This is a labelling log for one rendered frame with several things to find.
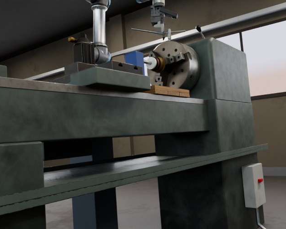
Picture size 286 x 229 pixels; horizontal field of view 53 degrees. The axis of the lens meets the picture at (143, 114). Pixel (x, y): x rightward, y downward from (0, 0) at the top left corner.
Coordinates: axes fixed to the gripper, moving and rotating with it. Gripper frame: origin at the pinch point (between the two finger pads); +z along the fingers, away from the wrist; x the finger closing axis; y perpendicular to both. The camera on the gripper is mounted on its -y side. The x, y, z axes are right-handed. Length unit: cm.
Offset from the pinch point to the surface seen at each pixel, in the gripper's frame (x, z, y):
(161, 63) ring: 15.4, 20.3, 1.6
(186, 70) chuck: 11.0, 24.3, -12.2
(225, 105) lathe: -8, 44, -36
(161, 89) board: 41, 38, 1
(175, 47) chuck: 7.6, 9.2, -7.0
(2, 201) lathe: 115, 72, 33
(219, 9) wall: -286, -131, -79
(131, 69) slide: 60, 32, 11
